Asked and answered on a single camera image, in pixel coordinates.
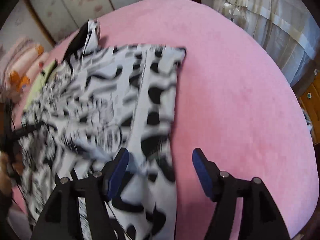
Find floral sliding wardrobe doors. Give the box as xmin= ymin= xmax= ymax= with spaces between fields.
xmin=1 ymin=0 xmax=142 ymax=55

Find folded pink bear quilt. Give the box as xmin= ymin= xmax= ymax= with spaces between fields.
xmin=1 ymin=36 xmax=49 ymax=103

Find black white graffiti jacket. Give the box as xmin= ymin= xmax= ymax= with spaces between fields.
xmin=21 ymin=20 xmax=187 ymax=239

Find pink bed sheet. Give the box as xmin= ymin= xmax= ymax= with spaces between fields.
xmin=10 ymin=0 xmax=320 ymax=240

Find person's left hand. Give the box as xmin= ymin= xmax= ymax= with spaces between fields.
xmin=0 ymin=152 xmax=24 ymax=196

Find wooden drawer cabinet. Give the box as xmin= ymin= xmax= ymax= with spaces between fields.
xmin=292 ymin=69 xmax=320 ymax=145

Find yellow-green black folded garment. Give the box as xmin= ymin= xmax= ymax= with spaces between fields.
xmin=23 ymin=59 xmax=58 ymax=111

